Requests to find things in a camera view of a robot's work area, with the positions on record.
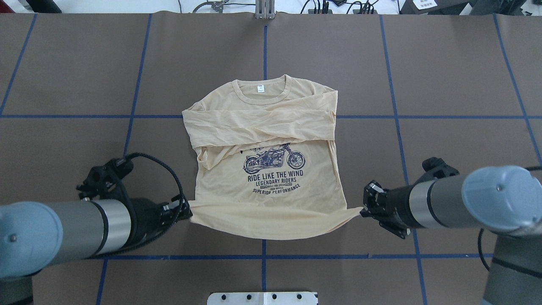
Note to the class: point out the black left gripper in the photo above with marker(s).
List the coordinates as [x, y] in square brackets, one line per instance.
[145, 217]

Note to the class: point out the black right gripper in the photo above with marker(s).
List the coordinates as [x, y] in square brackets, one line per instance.
[396, 200]

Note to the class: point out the cream long-sleeve printed shirt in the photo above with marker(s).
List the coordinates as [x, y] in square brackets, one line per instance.
[267, 160]

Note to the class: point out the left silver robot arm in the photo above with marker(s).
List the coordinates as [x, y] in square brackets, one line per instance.
[36, 235]

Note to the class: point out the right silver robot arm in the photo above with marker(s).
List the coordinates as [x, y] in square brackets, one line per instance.
[505, 200]

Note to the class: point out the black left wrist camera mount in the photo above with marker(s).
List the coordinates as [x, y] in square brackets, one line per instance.
[104, 188]

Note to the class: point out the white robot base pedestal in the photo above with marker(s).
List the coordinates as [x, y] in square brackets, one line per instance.
[264, 298]

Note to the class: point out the aluminium frame post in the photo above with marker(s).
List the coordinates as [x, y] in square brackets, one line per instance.
[265, 9]

